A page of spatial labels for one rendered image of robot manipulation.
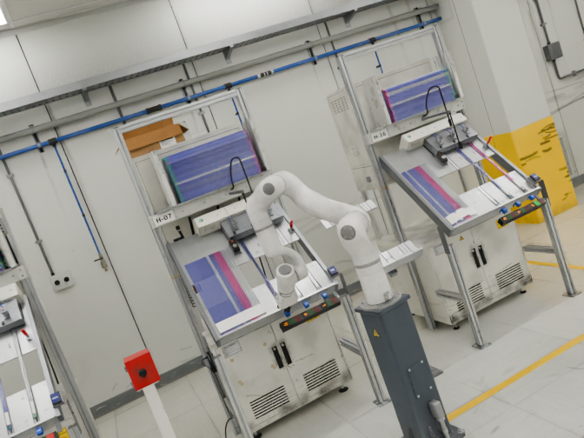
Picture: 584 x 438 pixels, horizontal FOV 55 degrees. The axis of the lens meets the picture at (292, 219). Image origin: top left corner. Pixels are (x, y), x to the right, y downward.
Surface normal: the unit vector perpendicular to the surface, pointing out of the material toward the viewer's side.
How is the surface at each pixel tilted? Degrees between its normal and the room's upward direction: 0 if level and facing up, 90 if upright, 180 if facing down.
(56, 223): 90
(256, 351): 90
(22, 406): 47
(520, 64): 90
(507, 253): 90
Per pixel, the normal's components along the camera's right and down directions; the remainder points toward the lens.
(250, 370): 0.34, 0.00
